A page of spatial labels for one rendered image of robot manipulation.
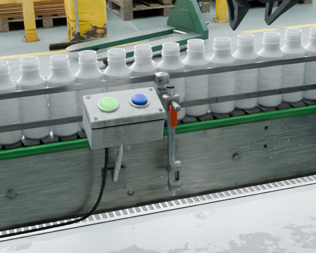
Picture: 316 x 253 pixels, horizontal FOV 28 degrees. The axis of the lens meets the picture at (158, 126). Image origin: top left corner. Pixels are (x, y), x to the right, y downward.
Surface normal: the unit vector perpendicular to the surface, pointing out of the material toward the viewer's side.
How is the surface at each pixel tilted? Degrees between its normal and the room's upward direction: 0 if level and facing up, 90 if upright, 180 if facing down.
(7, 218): 90
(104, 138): 110
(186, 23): 90
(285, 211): 0
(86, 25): 92
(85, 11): 90
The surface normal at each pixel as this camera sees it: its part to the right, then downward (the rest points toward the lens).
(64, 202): 0.31, 0.36
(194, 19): -0.79, 0.25
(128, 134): 0.29, 0.65
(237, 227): -0.03, -0.92
